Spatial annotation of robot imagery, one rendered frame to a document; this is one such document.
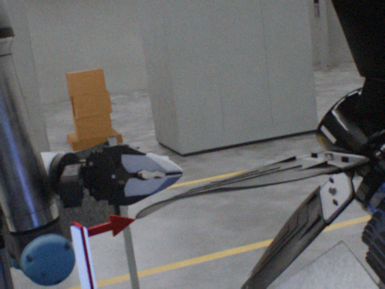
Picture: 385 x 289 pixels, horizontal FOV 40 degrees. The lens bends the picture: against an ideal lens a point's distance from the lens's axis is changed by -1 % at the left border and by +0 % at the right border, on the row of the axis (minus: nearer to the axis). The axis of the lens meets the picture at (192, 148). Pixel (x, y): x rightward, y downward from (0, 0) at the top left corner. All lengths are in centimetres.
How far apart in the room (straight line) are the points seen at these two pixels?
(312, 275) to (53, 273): 36
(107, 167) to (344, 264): 36
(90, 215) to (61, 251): 184
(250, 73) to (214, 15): 89
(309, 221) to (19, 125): 45
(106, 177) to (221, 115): 617
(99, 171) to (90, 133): 790
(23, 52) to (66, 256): 408
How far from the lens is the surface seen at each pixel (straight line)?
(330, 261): 72
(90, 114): 866
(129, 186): 79
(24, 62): 481
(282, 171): 65
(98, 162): 80
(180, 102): 675
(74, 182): 74
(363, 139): 74
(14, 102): 77
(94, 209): 264
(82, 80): 862
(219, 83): 690
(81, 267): 56
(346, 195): 80
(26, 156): 77
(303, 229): 84
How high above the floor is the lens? 135
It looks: 11 degrees down
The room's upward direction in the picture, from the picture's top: 7 degrees counter-clockwise
